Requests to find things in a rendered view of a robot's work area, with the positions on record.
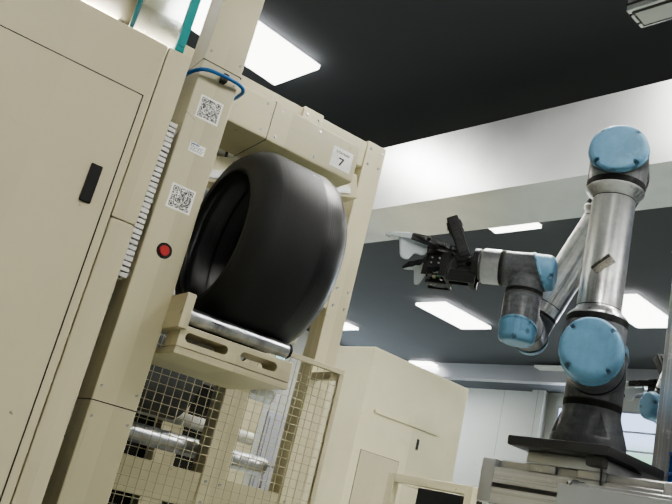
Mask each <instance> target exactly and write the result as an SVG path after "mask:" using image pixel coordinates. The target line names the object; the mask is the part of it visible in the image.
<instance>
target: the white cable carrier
mask: <svg viewBox="0 0 672 504"><path fill-rule="evenodd" d="M177 126H178V125H177V124H175V123H173V122H170V125H169V128H168V131H167V133H166V136H165V139H164V142H163V145H162V148H161V151H160V154H159V157H158V160H157V163H156V166H155V169H154V172H153V175H152V178H151V181H150V184H149V187H148V190H147V193H146V196H145V199H144V202H143V205H142V208H141V211H140V214H139V217H138V220H137V223H136V225H134V230H133V233H132V236H131V239H130V242H129V245H128V248H127V251H126V254H125V257H124V260H123V263H122V266H121V269H120V272H119V275H118V278H117V279H119V280H122V279H123V278H127V277H128V276H129V274H130V271H129V268H127V267H130V266H131V263H130V262H132V261H133V257H134V255H135V252H133V251H136V248H137V247H136V246H137V245H138V241H137V240H139V239H140V236H138V235H141V234H142V231H141V230H143V227H144V226H143V224H145V220H144V219H146V218H147V215H146V214H148V213H149V210H148V209H150V206H151V204H153V202H154V199H153V197H154V194H155V192H156V189H155V188H157V185H158V184H156V183H158V182H159V179H158V178H160V176H161V174H160V173H162V171H163V169H162V168H164V164H163V163H165V161H166V159H165V158H167V155H168V154H167V153H168V152H169V149H168V148H170V147H171V144H170V143H172V140H173V139H172V138H173V137H174V136H175V135H176V133H177V130H175V129H176V128H177ZM171 127H172V128H171Z"/></svg>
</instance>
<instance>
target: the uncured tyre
mask: <svg viewBox="0 0 672 504"><path fill-rule="evenodd" d="M311 173H313V174H315V175H317V176H319V177H320V179H321V180H320V179H318V178H316V177H314V176H313V175H312V174H311ZM346 243H347V218H346V213H345V210H344V206H343V202H342V198H341V196H340V193H339V192H338V190H337V188H336V187H335V186H334V185H333V184H332V183H331V182H330V181H329V180H327V179H326V178H325V177H323V176H321V175H319V174H317V173H315V172H313V171H311V170H309V169H307V168H305V167H303V166H301V165H299V164H297V163H295V162H293V161H291V160H289V159H287V158H285V157H283V156H281V155H279V154H277V153H271V152H266V151H260V152H256V153H253V154H250V155H248V156H245V157H242V158H240V159H238V160H236V161H235V162H233V163H232V164H231V165H230V166H229V167H228V168H227V169H226V170H225V171H224V172H223V173H222V174H221V175H220V176H219V178H218V179H217V180H216V181H215V183H214V184H213V186H212V187H211V188H210V190H209V191H208V193H207V195H206V196H205V198H204V200H203V201H202V203H201V206H200V209H199V213H198V216H197V219H196V222H195V225H194V229H193V232H192V235H191V238H190V241H189V245H188V248H187V251H186V254H185V258H184V261H183V264H182V267H181V270H180V274H179V277H178V280H177V283H176V286H175V295H178V294H182V293H186V292H191V293H193V294H196V295H197V298H196V301H195V304H194V309H196V310H199V311H202V312H204V313H207V314H210V315H213V316H215V317H218V318H221V319H223V320H226V321H229V322H232V323H234V324H237V325H240V326H243V327H245V328H248V329H251V330H254V331H256V332H259V333H262V334H264V335H267V336H270V337H272V338H275V339H278V340H281V341H283V342H286V343H291V342H292V341H294V340H295V339H297V338H298V337H299V336H300V335H302V334H303V333H304V332H305V331H306V330H307V329H308V328H309V326H310V325H311V324H312V323H313V322H314V320H315V319H316V318H317V316H318V315H319V313H320V312H321V310H322V309H323V307H324V305H325V304H326V302H327V300H328V298H329V296H330V294H331V292H332V290H333V288H334V286H335V283H336V281H337V278H338V275H339V272H340V269H341V266H342V263H343V259H344V254H345V249H346Z"/></svg>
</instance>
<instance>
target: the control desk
mask: <svg viewBox="0 0 672 504"><path fill-rule="evenodd" d="M190 62H191V58H190V57H188V56H186V55H184V54H182V53H180V52H178V51H177V50H175V49H173V48H169V49H168V47H167V46H166V45H164V44H162V43H160V42H159V41H157V40H155V39H153V38H151V37H149V36H147V35H145V34H144V33H142V32H140V31H138V30H136V29H134V28H132V27H130V26H129V25H127V24H125V23H123V22H121V21H119V20H117V19H115V18H113V17H112V16H110V15H108V14H106V13H104V12H102V11H100V10H98V9H97V8H95V7H93V6H91V5H89V4H87V3H85V2H83V1H82V0H0V504H41V503H42V500H43V497H44V494H45V491H46V488H47V485H48V483H49V480H50V477H51V474H52V471H53V468H54V465H55V462H56V459H57V456H58V453H59V450H60V447H61V444H62V441H63V438H64V435H65V432H66V429H67V426H68V423H69V420H70V417H71V414H72V411H73V408H74V405H75V402H76V399H77V396H78V393H79V391H80V388H81V385H82V382H83V379H84V376H85V373H86V370H87V367H88V364H89V361H90V358H91V355H92V352H93V349H94V346H95V343H96V340H97V337H98V334H99V331H100V328H101V325H102V322H103V319H104V316H105V313H106V310H107V307H108V304H109V301H110V299H111V296H112V293H113V290H114V287H115V284H116V281H117V278H118V275H119V272H120V269H121V266H122V263H123V260H124V257H125V254H126V251H127V248H128V245H129V242H130V239H131V236H132V233H133V230H134V225H136V223H137V220H138V217H139V214H140V211H141V208H142V205H143V202H144V199H145V196H146V193H147V190H148V187H149V184H150V181H151V178H152V175H153V172H154V169H155V166H156V163H157V160H158V157H159V154H160V151H161V148H162V145H163V142H164V139H165V136H166V133H167V131H168V128H169V125H170V122H171V119H172V116H173V113H174V110H175V107H176V104H177V101H178V98H179V95H180V92H181V89H182V86H183V83H184V80H185V77H186V74H187V71H188V68H189V65H190Z"/></svg>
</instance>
